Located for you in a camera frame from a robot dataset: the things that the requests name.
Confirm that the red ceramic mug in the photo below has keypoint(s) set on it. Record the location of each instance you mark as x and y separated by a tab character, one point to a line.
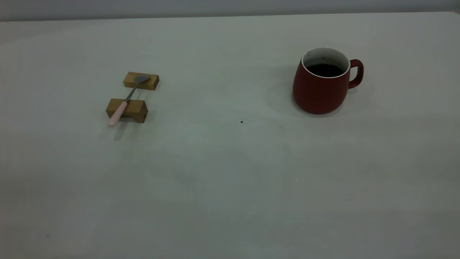
316	93

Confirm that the dark coffee liquid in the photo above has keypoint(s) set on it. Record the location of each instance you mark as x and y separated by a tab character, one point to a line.
325	70

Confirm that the flat wooden block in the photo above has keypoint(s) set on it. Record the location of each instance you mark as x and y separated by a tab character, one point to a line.
149	83

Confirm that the arched wooden block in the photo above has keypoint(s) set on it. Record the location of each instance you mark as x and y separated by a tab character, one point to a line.
138	108

